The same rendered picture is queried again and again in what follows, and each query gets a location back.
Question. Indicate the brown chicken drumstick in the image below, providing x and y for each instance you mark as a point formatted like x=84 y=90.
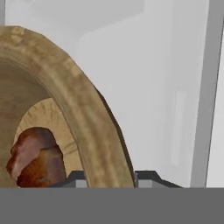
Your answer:
x=38 y=160

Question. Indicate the tan wooden bowl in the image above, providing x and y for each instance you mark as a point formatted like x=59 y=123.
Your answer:
x=87 y=116

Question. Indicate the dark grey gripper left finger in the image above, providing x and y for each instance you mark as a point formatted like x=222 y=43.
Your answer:
x=76 y=178

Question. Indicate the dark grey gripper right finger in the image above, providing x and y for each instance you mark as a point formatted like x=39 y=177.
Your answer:
x=148 y=179

